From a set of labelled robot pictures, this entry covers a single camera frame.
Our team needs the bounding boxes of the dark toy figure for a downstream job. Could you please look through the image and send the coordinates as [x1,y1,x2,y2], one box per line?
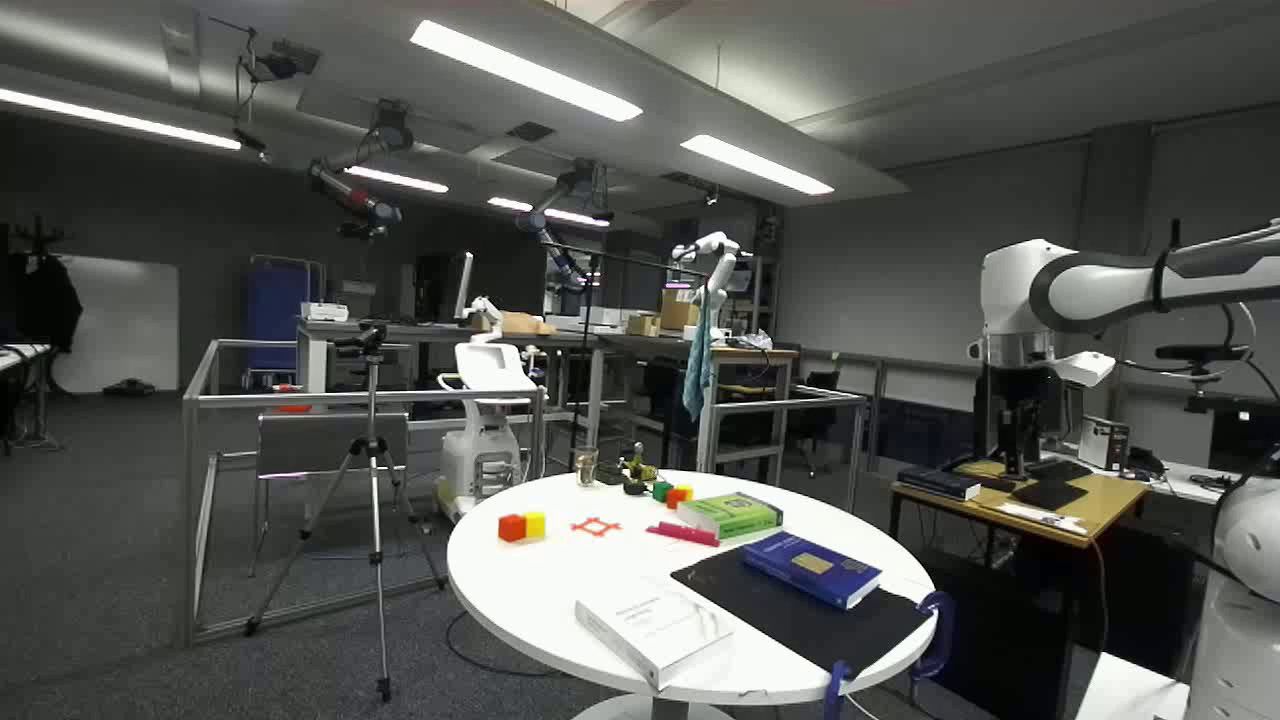
[611,438,660,501]

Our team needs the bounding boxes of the dark box on desk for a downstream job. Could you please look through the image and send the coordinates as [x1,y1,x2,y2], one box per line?
[890,465,983,504]

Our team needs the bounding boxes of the white board panel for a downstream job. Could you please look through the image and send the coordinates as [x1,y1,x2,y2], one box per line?
[51,253,182,399]

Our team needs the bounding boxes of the blue hanging cloth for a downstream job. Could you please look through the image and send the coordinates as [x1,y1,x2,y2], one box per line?
[680,313,725,424]

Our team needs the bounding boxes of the black table mat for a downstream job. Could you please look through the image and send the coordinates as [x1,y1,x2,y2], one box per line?
[666,539,936,675]

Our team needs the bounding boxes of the green box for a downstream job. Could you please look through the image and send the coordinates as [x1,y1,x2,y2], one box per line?
[677,488,789,543]

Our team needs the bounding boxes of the white book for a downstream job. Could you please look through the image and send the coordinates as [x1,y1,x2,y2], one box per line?
[571,578,741,691]

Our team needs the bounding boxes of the grey metal railing frame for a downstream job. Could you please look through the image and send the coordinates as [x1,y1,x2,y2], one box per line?
[176,337,553,643]

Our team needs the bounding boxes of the blue hardcover book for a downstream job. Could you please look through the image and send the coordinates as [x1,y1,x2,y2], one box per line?
[737,529,887,615]

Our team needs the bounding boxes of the black sensor bar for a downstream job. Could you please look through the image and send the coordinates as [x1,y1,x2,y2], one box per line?
[1150,340,1250,369]

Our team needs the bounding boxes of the metal workbench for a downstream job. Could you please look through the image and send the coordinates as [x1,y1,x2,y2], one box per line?
[532,331,869,488]

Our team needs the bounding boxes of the black camera tripod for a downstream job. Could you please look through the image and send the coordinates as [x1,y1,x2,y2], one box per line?
[238,320,450,708]

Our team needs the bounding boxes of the fluorescent ceiling light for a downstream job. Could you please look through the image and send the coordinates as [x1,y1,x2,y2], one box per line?
[0,83,246,155]
[408,16,647,128]
[340,161,450,199]
[677,130,839,199]
[483,190,616,231]

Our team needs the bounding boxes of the blue cabinet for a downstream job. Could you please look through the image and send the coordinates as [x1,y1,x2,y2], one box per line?
[238,256,318,380]

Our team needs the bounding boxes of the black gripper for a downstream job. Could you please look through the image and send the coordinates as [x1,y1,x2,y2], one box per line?
[990,365,1069,490]

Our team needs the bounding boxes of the dark hanging jacket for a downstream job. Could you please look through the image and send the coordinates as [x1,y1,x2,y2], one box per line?
[0,248,88,354]

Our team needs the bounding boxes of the cardboard box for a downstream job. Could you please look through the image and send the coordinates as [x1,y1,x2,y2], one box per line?
[655,289,705,337]

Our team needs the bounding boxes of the wooden desk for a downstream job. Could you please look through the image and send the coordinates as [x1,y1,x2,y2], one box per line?
[887,455,1150,576]

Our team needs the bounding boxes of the white wheeled cart machine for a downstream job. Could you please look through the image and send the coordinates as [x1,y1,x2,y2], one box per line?
[430,296,547,518]

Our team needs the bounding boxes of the blue table clamp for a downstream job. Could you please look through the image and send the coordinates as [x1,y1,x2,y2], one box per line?
[819,654,855,720]
[910,587,956,683]

